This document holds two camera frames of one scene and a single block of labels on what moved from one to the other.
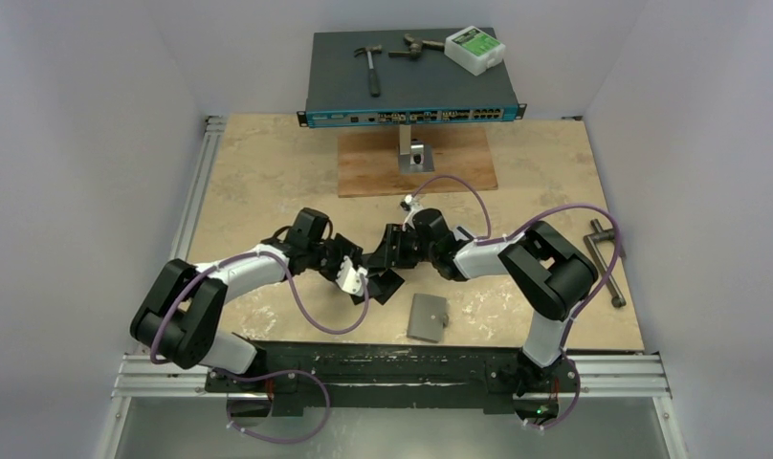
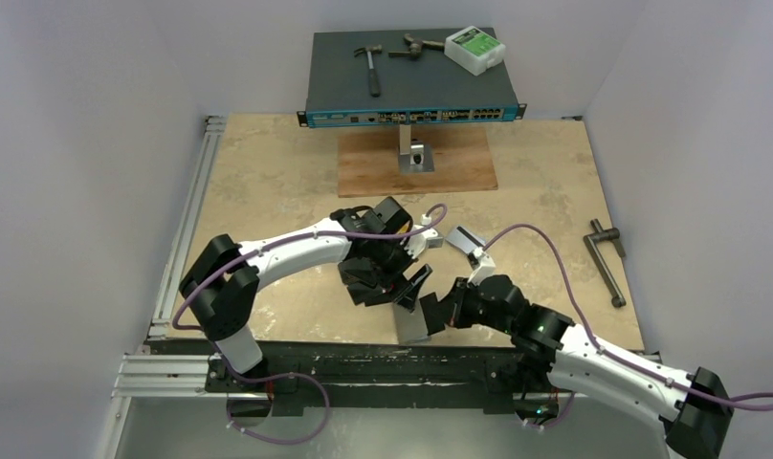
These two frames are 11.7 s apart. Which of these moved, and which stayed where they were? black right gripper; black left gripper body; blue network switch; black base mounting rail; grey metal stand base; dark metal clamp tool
Moved: black left gripper body; black right gripper
Stayed: dark metal clamp tool; grey metal stand base; black base mounting rail; blue network switch
